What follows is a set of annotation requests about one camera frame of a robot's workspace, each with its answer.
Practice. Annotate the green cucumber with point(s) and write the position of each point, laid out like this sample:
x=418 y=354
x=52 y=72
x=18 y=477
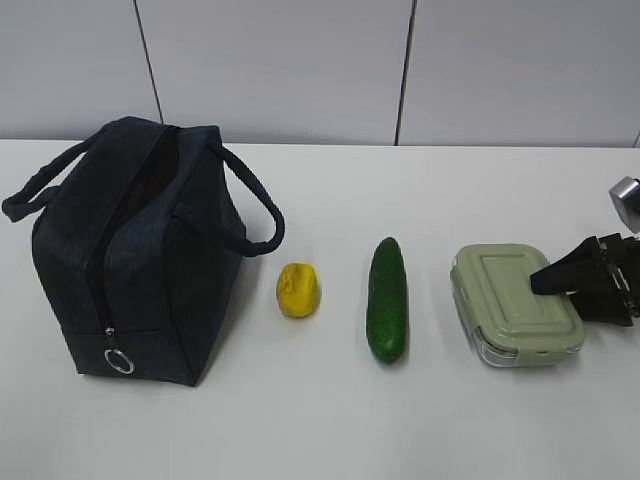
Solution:
x=387 y=310

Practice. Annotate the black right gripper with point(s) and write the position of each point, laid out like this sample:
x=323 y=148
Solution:
x=577 y=270

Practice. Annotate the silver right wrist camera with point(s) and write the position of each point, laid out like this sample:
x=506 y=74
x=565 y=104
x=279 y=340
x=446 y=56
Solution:
x=625 y=196

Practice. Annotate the navy blue lunch bag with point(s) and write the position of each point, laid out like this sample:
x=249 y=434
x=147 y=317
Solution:
x=139 y=234

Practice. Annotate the yellow lemon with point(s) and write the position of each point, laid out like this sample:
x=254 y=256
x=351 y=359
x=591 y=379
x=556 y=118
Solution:
x=298 y=290

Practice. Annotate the green lidded glass container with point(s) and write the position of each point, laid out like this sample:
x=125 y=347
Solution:
x=508 y=325

